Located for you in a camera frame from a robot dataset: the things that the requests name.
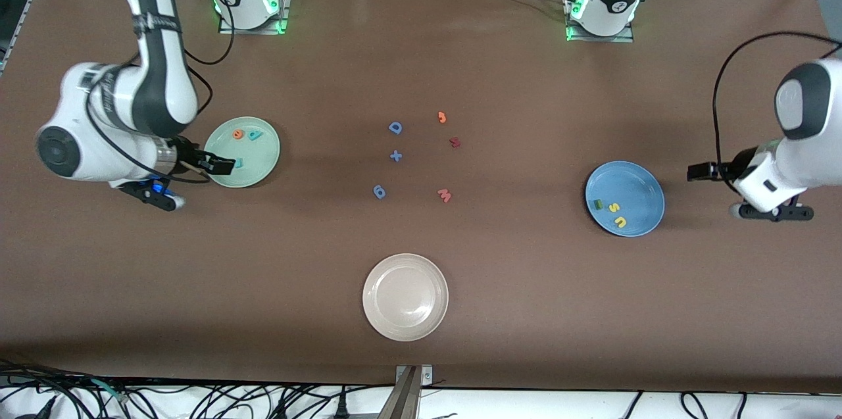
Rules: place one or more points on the metal support strut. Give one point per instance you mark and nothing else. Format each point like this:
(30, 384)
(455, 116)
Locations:
(404, 399)

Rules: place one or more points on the metal table edge bracket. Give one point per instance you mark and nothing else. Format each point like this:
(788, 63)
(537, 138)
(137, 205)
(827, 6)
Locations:
(426, 374)

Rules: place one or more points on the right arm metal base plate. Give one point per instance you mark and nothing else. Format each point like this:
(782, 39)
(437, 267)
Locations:
(284, 4)

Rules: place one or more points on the blue digit six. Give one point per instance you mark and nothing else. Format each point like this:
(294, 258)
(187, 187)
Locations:
(379, 193)

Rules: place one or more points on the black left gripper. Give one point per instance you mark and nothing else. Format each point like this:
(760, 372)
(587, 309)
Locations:
(735, 163)

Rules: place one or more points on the pink letter w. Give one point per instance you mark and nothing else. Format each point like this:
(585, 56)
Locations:
(445, 195)

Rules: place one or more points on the blue letter D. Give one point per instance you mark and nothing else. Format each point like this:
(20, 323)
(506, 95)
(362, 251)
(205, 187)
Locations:
(393, 127)

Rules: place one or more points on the light green plate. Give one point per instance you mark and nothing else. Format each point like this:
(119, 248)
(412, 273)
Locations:
(260, 159)

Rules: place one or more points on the yellow letter u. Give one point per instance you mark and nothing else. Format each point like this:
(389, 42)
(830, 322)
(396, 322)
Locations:
(620, 223)

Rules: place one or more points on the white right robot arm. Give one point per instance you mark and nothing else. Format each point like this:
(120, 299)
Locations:
(158, 77)

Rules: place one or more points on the blue plate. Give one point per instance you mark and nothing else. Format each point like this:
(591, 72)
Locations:
(638, 192)

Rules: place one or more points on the beige plate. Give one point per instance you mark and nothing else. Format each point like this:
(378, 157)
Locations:
(405, 297)

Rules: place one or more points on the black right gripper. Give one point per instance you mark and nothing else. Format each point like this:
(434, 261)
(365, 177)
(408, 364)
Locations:
(189, 154)

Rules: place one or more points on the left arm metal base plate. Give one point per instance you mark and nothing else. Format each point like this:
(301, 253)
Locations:
(625, 39)

